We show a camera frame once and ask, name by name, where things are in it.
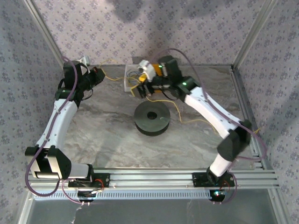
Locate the yellow cable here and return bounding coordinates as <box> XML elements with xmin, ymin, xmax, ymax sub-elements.
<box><xmin>99</xmin><ymin>59</ymin><xmax>260</xmax><ymax>136</ymax></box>

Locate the dark grey cable spool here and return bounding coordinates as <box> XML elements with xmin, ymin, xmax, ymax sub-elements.
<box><xmin>134</xmin><ymin>102</ymin><xmax>171</xmax><ymax>136</ymax></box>

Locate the white plastic bin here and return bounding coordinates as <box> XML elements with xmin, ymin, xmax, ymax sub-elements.
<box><xmin>123</xmin><ymin>64</ymin><xmax>145</xmax><ymax>93</ymax></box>

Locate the blue cable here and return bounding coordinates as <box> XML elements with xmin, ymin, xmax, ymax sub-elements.
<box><xmin>126</xmin><ymin>70</ymin><xmax>141</xmax><ymax>86</ymax></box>

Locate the aluminium frame post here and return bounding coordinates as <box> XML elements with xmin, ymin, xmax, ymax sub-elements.
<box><xmin>232</xmin><ymin>0</ymin><xmax>278</xmax><ymax>69</ymax></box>
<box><xmin>23</xmin><ymin>0</ymin><xmax>71</xmax><ymax>73</ymax></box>

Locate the aluminium side rail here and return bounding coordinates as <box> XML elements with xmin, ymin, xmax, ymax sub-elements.
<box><xmin>230</xmin><ymin>65</ymin><xmax>267</xmax><ymax>171</ymax></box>

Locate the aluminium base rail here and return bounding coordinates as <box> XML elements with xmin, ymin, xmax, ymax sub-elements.
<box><xmin>25</xmin><ymin>168</ymin><xmax>280</xmax><ymax>189</ymax></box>

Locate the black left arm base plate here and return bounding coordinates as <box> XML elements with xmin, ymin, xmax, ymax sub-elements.
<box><xmin>67</xmin><ymin>172</ymin><xmax>111</xmax><ymax>189</ymax></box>

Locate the white slotted cable duct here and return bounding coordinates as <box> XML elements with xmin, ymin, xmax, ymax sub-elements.
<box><xmin>34</xmin><ymin>189</ymin><xmax>213</xmax><ymax>200</ymax></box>

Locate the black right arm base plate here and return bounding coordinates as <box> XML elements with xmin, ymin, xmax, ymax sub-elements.
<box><xmin>192</xmin><ymin>172</ymin><xmax>235</xmax><ymax>188</ymax></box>

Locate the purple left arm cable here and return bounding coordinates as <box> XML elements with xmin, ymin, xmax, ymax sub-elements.
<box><xmin>25</xmin><ymin>56</ymin><xmax>94</xmax><ymax>206</ymax></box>

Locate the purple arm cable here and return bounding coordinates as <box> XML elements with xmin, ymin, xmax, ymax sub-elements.
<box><xmin>149</xmin><ymin>48</ymin><xmax>268</xmax><ymax>206</ymax></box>
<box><xmin>25</xmin><ymin>56</ymin><xmax>94</xmax><ymax>206</ymax></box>

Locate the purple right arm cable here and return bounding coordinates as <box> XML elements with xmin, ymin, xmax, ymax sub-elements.
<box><xmin>149</xmin><ymin>48</ymin><xmax>268</xmax><ymax>206</ymax></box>

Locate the aluminium frame leg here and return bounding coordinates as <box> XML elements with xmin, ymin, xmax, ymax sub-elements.
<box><xmin>268</xmin><ymin>189</ymin><xmax>288</xmax><ymax>224</ymax></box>
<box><xmin>18</xmin><ymin>197</ymin><xmax>36</xmax><ymax>224</ymax></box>

